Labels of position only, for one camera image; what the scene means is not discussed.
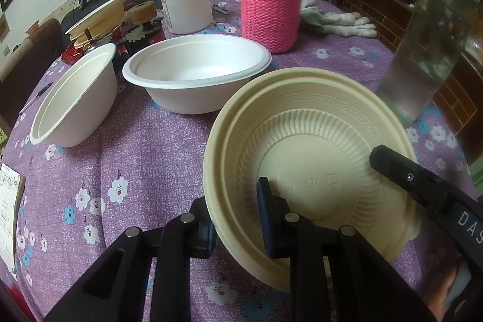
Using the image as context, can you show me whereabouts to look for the beige plastic bowl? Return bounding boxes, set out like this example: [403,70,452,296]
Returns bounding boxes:
[203,68,421,292]

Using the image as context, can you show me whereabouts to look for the white paper bowl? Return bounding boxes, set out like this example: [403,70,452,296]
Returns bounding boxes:
[30,43,117,148]
[123,34,272,115]

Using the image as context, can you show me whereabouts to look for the stack of bowls on red plate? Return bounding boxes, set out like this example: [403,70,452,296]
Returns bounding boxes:
[61,0,126,65]

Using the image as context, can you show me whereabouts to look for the purple floral tablecloth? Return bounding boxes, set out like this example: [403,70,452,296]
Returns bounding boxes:
[1,30,476,321]

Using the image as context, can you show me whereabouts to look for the white work gloves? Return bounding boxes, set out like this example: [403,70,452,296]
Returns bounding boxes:
[300,0,377,38]

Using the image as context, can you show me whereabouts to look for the open notebook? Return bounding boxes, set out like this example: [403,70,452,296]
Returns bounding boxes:
[0,163,24,273]

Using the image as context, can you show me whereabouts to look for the white plastic jar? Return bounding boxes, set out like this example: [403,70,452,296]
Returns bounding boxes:
[161,0,213,34]

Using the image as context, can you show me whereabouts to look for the black pen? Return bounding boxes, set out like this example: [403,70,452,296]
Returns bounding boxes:
[18,82,53,116]

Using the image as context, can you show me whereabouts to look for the brown armchair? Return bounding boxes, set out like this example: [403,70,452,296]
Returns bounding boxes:
[1,18,64,129]

